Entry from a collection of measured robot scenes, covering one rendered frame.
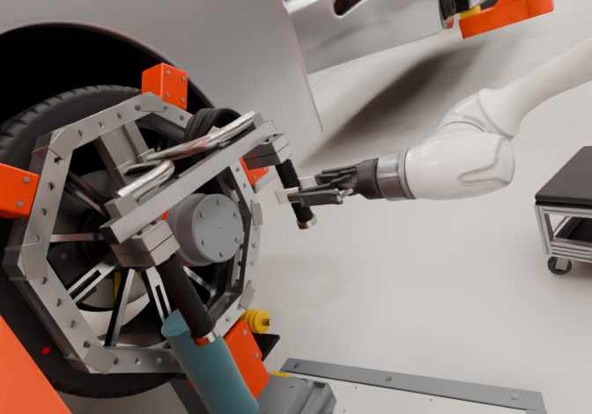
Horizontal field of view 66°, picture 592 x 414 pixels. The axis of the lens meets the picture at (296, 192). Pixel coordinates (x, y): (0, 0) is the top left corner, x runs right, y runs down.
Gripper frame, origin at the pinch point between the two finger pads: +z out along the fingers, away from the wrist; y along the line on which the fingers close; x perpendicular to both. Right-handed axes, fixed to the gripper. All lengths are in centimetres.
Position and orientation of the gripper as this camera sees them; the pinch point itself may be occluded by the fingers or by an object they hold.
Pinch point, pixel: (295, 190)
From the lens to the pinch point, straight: 93.9
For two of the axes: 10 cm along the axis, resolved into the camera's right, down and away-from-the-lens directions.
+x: -3.6, -8.8, -3.2
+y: 4.9, -4.7, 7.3
